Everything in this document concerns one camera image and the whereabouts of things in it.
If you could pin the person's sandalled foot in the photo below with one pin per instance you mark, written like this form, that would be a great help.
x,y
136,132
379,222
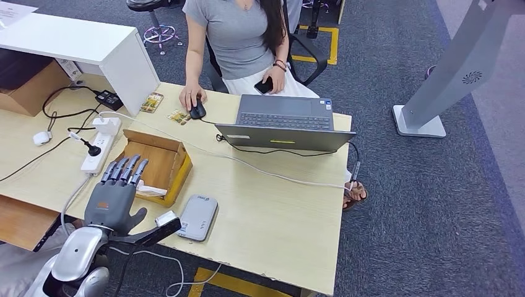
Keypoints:
x,y
359,192
349,203

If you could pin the person's left hand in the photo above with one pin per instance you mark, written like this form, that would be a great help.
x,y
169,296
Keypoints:
x,y
279,80

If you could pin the cardboard box yellow rim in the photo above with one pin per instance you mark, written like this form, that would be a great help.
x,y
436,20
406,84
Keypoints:
x,y
168,164

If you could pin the grey white card reader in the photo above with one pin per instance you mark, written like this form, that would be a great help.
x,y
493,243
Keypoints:
x,y
197,217

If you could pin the brown wooden drawer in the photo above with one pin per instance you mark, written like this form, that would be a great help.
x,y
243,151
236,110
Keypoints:
x,y
24,221

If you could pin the grey laptop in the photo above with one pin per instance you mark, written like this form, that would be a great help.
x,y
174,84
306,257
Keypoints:
x,y
283,123

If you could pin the patterned ID card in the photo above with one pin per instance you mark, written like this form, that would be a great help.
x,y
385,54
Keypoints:
x,y
179,117

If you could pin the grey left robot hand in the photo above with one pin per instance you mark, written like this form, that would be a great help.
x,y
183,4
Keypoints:
x,y
110,205

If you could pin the grey usb adapter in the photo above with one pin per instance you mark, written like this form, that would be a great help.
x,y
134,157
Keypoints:
x,y
355,170

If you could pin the brown cardboard carton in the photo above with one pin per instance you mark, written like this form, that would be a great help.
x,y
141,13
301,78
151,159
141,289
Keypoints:
x,y
37,92

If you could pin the yellow floor tape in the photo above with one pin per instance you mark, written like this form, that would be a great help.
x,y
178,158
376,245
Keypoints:
x,y
334,46
238,283

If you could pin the person's right hand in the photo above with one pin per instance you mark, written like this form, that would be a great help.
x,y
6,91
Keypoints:
x,y
192,92

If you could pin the black stand legs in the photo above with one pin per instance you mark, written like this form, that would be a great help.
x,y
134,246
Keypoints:
x,y
313,20

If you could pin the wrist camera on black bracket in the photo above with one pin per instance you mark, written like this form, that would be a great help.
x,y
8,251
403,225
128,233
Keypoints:
x,y
164,229

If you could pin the person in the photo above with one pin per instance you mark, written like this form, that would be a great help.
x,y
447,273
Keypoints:
x,y
238,41

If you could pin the white printed paper sheet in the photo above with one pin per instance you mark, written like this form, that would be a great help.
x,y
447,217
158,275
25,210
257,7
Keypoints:
x,y
14,11

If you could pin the white charger block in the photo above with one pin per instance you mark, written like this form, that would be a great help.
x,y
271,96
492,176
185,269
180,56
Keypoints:
x,y
107,126

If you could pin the pale wooden board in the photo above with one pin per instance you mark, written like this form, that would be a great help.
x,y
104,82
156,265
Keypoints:
x,y
341,10

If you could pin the patterned yellow green card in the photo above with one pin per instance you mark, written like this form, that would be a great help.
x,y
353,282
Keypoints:
x,y
152,102

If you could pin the black stool chrome base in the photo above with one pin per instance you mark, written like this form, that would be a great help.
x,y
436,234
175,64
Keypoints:
x,y
159,32

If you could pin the black smartphone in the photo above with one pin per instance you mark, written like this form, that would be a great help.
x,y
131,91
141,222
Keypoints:
x,y
262,87

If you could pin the person's left forearm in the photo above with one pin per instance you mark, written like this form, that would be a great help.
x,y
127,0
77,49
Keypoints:
x,y
282,51

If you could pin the grey kiosk stand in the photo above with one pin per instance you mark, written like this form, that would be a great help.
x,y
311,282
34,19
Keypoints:
x,y
458,69

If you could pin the white printed box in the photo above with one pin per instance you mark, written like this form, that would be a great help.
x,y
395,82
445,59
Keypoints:
x,y
69,69

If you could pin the white paper card sleeve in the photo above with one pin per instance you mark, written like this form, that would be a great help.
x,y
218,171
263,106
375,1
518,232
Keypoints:
x,y
151,190

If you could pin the black power adapter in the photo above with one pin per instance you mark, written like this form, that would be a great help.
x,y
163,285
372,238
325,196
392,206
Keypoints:
x,y
109,100

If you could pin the black computer mouse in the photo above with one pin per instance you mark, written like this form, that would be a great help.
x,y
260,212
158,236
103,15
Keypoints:
x,y
199,112

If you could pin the person's right forearm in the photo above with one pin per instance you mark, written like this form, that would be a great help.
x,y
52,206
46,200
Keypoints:
x,y
193,65

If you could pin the person's leg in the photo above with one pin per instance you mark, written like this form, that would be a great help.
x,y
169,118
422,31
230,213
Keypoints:
x,y
294,14
16,266

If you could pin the chrome star base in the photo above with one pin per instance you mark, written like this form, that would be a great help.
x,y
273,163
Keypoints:
x,y
324,3

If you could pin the white desk shelf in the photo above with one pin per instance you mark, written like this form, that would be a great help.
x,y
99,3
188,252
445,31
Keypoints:
x,y
78,43

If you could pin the white power strip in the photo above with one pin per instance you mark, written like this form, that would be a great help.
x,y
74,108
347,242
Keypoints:
x,y
96,163

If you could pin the black power plug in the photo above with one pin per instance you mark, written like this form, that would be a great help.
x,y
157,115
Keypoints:
x,y
93,151

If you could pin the small white rounded case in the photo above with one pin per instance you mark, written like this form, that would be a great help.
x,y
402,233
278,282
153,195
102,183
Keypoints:
x,y
42,138

